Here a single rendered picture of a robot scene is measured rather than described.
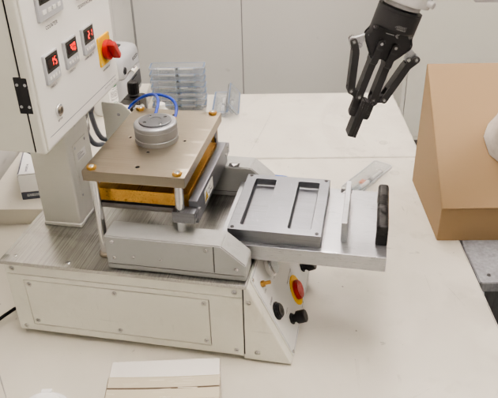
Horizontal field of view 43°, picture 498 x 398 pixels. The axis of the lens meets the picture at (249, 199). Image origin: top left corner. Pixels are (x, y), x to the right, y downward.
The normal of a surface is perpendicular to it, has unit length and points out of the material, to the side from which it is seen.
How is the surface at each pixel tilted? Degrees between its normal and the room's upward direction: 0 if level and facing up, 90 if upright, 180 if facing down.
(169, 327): 90
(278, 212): 0
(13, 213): 90
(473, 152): 40
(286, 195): 0
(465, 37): 90
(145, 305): 90
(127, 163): 0
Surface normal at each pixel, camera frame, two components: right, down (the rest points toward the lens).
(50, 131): 0.98, 0.08
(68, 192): -0.19, 0.51
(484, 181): -0.03, -0.32
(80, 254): -0.02, -0.85
